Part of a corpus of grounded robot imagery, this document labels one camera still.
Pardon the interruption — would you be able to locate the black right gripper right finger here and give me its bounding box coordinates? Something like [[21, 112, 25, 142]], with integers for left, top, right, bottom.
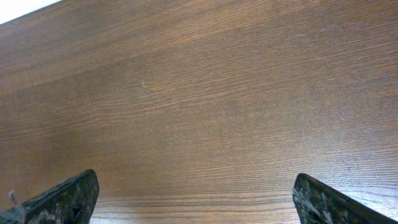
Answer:
[[292, 173, 397, 224]]

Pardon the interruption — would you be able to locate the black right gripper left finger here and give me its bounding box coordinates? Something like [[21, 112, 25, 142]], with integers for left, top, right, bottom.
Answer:
[[1, 169, 100, 224]]

